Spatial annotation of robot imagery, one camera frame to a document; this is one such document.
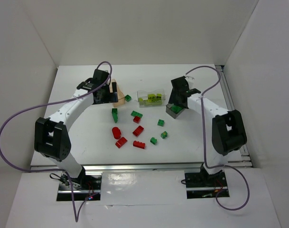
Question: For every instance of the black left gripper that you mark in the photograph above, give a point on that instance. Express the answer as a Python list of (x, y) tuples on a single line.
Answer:
[(112, 95)]

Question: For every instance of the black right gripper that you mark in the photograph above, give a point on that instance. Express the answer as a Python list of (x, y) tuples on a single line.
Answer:
[(174, 100)]

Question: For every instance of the long green sloped brick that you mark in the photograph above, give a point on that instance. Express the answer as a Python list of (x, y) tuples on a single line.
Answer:
[(115, 114)]

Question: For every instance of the smoky grey container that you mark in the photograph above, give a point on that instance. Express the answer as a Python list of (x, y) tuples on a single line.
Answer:
[(172, 114)]

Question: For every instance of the clear plastic container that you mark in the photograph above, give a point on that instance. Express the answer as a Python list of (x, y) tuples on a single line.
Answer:
[(144, 95)]

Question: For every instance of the long lime brick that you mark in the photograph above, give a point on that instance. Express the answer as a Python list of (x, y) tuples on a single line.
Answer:
[(151, 97)]

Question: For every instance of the green yellow printed brick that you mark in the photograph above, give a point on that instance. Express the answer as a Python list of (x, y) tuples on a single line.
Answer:
[(164, 135)]

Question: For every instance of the small green brick bottom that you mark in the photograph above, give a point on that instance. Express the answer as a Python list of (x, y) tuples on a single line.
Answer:
[(153, 141)]

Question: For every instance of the small green brick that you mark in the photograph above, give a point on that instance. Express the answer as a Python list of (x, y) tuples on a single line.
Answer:
[(153, 141), (128, 98)]

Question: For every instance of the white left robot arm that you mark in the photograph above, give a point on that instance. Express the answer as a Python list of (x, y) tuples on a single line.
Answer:
[(52, 133)]

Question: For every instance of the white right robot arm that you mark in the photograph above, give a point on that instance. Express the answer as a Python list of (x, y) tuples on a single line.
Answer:
[(223, 129)]

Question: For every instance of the small green brick near orange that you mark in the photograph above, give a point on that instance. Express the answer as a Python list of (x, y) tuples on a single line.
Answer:
[(128, 98)]

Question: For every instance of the red rounded brick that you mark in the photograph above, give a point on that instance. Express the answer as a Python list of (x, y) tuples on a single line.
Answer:
[(116, 133)]

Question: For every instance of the small red brick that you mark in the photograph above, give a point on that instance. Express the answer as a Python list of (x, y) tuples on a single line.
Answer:
[(137, 119)]

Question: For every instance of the red square brick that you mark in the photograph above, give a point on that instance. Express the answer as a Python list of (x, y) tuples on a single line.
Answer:
[(138, 131)]

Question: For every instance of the red sloped brick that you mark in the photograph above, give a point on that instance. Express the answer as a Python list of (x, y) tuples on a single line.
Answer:
[(121, 142)]

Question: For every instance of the red long flat brick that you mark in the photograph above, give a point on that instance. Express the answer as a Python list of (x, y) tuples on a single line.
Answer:
[(138, 144)]

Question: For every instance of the aluminium rail front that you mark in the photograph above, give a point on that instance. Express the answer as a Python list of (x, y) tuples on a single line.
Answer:
[(132, 167)]

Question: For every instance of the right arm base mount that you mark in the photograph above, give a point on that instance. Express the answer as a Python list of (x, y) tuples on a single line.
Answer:
[(201, 185)]

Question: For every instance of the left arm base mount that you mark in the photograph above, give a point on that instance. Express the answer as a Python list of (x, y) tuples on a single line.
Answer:
[(90, 190)]

